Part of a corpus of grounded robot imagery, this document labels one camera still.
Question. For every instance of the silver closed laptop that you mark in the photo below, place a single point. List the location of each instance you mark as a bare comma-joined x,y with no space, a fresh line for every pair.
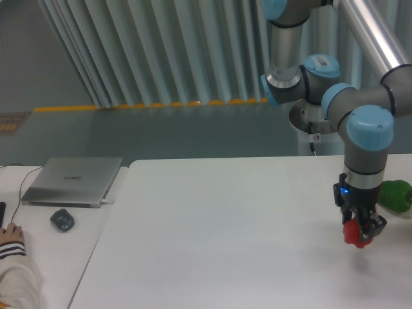
73,182

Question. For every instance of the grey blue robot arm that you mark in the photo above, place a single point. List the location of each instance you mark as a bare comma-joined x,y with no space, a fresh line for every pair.
363,118

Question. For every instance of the green bell pepper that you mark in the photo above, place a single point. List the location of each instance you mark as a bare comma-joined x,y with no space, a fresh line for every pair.
395,195

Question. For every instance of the red bell pepper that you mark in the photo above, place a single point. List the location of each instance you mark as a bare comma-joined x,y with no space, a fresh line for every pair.
351,232

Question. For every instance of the person's hand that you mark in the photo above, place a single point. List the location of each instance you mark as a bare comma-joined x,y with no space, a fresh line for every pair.
12,234

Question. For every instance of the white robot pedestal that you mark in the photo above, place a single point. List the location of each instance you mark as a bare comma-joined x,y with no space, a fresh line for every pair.
315,134

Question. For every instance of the folding white partition screen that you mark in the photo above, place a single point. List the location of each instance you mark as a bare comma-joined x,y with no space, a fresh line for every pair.
180,52

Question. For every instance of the cream striped sleeve forearm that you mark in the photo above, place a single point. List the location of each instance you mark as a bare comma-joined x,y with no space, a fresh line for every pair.
19,284

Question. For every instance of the black phone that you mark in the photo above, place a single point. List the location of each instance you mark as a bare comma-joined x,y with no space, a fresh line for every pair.
2,212

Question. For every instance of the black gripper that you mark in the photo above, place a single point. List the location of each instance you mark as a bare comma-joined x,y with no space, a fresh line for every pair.
360,204

